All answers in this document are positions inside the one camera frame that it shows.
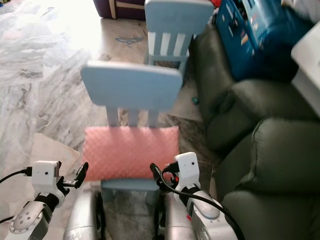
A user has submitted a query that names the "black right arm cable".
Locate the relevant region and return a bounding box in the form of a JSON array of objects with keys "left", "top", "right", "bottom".
[{"left": 162, "top": 172, "right": 246, "bottom": 240}]

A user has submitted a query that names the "light blue child chair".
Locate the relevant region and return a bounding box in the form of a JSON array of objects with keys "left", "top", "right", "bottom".
[
  {"left": 81, "top": 60, "right": 183, "bottom": 206},
  {"left": 144, "top": 0, "right": 215, "bottom": 76}
]

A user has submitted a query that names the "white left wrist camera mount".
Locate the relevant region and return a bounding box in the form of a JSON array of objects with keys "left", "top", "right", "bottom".
[{"left": 31, "top": 160, "right": 63, "bottom": 197}]

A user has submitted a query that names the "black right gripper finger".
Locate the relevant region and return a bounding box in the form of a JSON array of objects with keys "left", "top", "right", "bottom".
[{"left": 149, "top": 162, "right": 168, "bottom": 193}]

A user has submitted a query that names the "silver robot leg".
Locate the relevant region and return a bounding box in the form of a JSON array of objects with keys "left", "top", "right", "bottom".
[
  {"left": 157, "top": 192, "right": 196, "bottom": 240},
  {"left": 62, "top": 190, "right": 103, "bottom": 240}
]

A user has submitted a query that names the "dark purple storage box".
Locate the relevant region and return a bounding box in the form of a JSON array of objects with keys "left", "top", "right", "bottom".
[{"left": 94, "top": 0, "right": 148, "bottom": 21}]

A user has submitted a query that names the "silver left robot leg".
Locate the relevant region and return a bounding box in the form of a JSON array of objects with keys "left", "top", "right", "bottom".
[{"left": 62, "top": 190, "right": 103, "bottom": 240}]

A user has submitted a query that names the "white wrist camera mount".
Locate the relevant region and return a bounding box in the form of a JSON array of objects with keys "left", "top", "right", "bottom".
[
  {"left": 173, "top": 152, "right": 199, "bottom": 191},
  {"left": 31, "top": 160, "right": 63, "bottom": 197}
]

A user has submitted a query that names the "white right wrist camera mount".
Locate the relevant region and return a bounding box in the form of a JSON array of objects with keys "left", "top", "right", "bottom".
[{"left": 173, "top": 152, "right": 199, "bottom": 191}]

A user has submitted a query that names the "silver right robot leg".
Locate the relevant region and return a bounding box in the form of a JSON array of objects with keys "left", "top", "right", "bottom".
[{"left": 157, "top": 192, "right": 196, "bottom": 240}]

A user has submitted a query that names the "pink dotted pillow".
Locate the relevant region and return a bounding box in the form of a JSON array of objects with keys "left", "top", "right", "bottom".
[{"left": 82, "top": 125, "right": 181, "bottom": 182}]

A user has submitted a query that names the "long black left arm cable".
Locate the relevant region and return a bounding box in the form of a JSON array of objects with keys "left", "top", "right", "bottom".
[{"left": 0, "top": 167, "right": 33, "bottom": 183}]

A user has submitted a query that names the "grey-green leather sofa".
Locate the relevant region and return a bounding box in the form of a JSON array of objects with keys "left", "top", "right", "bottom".
[{"left": 187, "top": 25, "right": 320, "bottom": 240}]

